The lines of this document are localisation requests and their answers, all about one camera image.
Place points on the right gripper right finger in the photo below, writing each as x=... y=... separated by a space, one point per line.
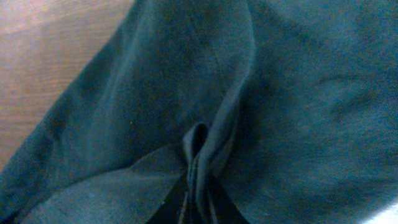
x=222 y=210

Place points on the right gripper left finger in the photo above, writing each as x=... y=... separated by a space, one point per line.
x=173 y=208

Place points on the dark green t-shirt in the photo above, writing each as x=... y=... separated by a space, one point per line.
x=291 y=105

